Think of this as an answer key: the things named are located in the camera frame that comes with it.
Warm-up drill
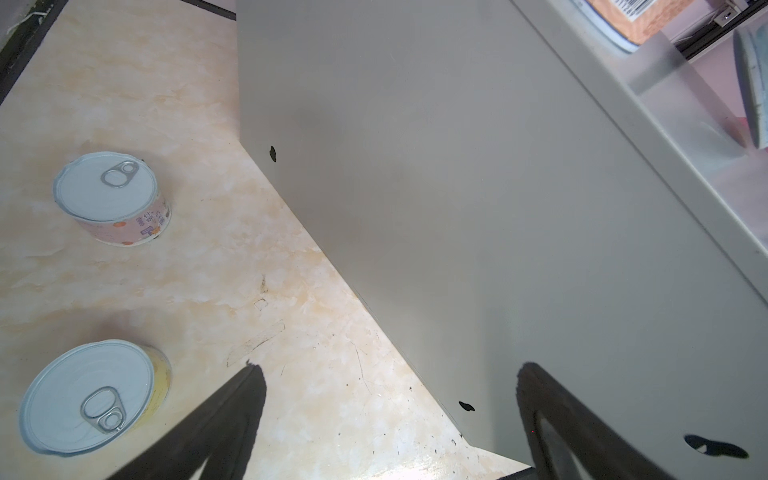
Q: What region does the grey metal cabinet counter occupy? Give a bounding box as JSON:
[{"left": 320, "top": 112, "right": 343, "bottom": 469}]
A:
[{"left": 237, "top": 1, "right": 767, "bottom": 479}]

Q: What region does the pink label small can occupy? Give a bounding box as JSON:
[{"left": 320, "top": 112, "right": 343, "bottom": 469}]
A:
[{"left": 52, "top": 151, "right": 172, "bottom": 247}]

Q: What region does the black aluminium frame rail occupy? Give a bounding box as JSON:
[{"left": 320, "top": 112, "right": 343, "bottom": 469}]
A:
[{"left": 1, "top": 0, "right": 68, "bottom": 101}]

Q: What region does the orange label small can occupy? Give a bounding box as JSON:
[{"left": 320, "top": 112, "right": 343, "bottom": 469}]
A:
[{"left": 571, "top": 0, "right": 693, "bottom": 53}]

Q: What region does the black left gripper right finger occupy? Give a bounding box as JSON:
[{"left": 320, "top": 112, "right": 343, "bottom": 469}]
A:
[{"left": 516, "top": 362, "right": 671, "bottom": 479}]

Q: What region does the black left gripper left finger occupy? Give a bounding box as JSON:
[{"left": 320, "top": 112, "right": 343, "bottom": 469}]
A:
[{"left": 111, "top": 363, "right": 267, "bottom": 479}]

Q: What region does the yellow label small can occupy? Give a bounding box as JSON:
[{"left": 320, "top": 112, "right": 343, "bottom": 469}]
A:
[{"left": 18, "top": 339, "right": 172, "bottom": 457}]

